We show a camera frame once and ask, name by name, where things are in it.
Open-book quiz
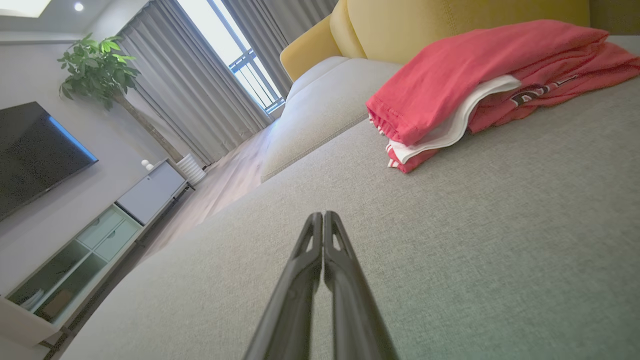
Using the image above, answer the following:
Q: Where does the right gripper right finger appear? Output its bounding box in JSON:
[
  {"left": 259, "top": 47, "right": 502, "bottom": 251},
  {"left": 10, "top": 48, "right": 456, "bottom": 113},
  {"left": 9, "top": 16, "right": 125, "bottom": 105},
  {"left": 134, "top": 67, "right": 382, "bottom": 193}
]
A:
[{"left": 323, "top": 210, "right": 399, "bottom": 360}]

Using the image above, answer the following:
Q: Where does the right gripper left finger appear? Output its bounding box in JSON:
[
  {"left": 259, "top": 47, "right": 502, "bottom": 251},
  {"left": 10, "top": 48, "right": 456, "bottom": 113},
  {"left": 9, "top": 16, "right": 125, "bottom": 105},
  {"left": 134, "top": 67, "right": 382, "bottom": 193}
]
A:
[{"left": 243, "top": 212, "right": 324, "bottom": 360}]

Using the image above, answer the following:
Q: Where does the red jersey with number print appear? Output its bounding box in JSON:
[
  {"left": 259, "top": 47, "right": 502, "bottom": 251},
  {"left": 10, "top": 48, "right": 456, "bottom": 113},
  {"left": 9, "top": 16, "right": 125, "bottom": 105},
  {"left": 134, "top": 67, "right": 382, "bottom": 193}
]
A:
[{"left": 365, "top": 19, "right": 640, "bottom": 174}]

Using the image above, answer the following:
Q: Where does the white ribbed plant pot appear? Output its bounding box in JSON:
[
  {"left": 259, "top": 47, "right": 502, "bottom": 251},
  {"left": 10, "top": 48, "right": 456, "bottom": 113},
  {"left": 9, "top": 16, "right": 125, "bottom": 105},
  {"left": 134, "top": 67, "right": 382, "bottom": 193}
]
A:
[{"left": 176, "top": 153, "right": 208, "bottom": 186}]

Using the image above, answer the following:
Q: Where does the long white television cabinet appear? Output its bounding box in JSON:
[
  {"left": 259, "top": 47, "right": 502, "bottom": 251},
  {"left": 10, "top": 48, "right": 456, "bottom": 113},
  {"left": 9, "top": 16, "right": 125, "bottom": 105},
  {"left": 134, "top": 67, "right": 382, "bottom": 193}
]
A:
[{"left": 0, "top": 159, "right": 196, "bottom": 347}]

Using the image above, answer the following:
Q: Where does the grey sofa seat cushion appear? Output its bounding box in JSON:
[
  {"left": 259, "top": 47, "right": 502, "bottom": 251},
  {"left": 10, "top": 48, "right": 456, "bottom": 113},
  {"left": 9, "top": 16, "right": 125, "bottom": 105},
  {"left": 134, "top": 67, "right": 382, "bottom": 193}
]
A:
[{"left": 260, "top": 56, "right": 404, "bottom": 183}]

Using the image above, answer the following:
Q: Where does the wide grey curtain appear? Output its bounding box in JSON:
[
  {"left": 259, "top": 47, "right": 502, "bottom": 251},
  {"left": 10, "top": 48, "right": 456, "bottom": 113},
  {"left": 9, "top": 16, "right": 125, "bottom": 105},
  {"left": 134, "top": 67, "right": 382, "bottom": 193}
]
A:
[{"left": 117, "top": 0, "right": 274, "bottom": 166}]

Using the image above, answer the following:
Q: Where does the yellow sofa armrest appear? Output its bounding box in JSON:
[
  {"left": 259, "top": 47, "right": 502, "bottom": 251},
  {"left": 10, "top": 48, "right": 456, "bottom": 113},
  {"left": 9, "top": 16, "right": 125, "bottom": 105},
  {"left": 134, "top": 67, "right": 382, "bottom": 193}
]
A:
[{"left": 279, "top": 15, "right": 347, "bottom": 84}]

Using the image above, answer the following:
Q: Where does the bright window with railing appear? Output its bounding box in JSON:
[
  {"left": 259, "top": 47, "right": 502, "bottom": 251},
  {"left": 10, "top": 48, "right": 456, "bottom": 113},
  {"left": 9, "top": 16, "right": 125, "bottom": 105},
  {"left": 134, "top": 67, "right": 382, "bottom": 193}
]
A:
[{"left": 177, "top": 0, "right": 286, "bottom": 114}]

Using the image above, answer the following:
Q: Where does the narrow grey curtain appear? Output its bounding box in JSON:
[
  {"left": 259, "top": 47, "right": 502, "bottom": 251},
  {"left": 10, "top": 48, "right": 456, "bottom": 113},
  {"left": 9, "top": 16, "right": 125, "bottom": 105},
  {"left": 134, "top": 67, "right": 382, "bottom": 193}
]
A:
[{"left": 222, "top": 0, "right": 339, "bottom": 99}]

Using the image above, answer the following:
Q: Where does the yellow sofa back cushion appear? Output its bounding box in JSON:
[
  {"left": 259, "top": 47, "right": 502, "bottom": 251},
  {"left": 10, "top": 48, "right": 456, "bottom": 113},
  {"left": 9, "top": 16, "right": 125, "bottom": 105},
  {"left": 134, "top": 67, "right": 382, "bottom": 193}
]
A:
[{"left": 330, "top": 0, "right": 592, "bottom": 66}]

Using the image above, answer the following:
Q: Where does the black flat screen television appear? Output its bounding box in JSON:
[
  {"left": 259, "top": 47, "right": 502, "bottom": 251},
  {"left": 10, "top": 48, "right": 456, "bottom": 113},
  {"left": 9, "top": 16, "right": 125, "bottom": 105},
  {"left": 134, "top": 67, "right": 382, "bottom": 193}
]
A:
[{"left": 0, "top": 101, "right": 99, "bottom": 222}]

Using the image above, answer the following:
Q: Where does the green leafy potted tree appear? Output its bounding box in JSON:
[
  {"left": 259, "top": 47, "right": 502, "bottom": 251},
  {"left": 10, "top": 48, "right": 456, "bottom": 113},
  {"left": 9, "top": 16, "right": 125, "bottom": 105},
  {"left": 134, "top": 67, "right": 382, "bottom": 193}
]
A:
[{"left": 56, "top": 32, "right": 186, "bottom": 163}]

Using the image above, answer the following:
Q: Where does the olive sofa back cushion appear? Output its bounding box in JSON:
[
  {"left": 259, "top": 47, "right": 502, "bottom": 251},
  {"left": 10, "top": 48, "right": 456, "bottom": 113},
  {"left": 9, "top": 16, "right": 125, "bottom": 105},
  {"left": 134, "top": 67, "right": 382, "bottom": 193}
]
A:
[{"left": 589, "top": 0, "right": 640, "bottom": 36}]

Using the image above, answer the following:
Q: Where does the rectangular ceiling light panel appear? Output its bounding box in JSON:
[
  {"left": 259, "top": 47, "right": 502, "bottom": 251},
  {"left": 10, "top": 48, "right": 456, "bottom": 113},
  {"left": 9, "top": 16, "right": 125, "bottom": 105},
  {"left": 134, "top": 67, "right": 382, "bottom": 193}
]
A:
[{"left": 0, "top": 0, "right": 53, "bottom": 19}]

